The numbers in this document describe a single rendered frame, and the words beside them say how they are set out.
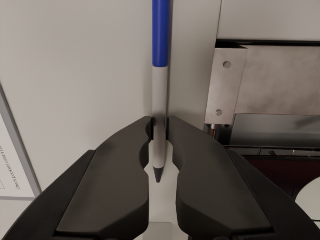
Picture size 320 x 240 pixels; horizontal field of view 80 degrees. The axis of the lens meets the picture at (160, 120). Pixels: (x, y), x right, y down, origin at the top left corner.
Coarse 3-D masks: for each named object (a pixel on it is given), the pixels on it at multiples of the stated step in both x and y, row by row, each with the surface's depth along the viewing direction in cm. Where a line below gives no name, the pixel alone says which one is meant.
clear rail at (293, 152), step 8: (240, 152) 24; (248, 152) 24; (256, 152) 24; (264, 152) 24; (272, 152) 24; (280, 152) 24; (288, 152) 24; (296, 152) 24; (304, 152) 23; (312, 152) 23
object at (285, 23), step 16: (224, 0) 11; (240, 0) 11; (256, 0) 11; (272, 0) 11; (288, 0) 11; (304, 0) 11; (224, 16) 12; (240, 16) 12; (256, 16) 12; (272, 16) 12; (288, 16) 12; (304, 16) 12; (224, 32) 12; (240, 32) 12; (256, 32) 12; (272, 32) 12; (288, 32) 12; (304, 32) 12
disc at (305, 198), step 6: (312, 180) 26; (318, 180) 26; (306, 186) 26; (312, 186) 26; (318, 186) 26; (300, 192) 27; (306, 192) 27; (312, 192) 27; (318, 192) 27; (300, 198) 27; (306, 198) 27; (312, 198) 27; (318, 198) 27; (300, 204) 28; (306, 204) 28; (312, 204) 28; (318, 204) 28; (306, 210) 29; (312, 210) 29; (318, 210) 29; (312, 216) 29; (318, 216) 29
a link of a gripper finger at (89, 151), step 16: (80, 160) 8; (64, 176) 7; (80, 176) 7; (48, 192) 7; (64, 192) 7; (32, 208) 6; (48, 208) 6; (64, 208) 6; (16, 224) 6; (32, 224) 6; (48, 224) 6
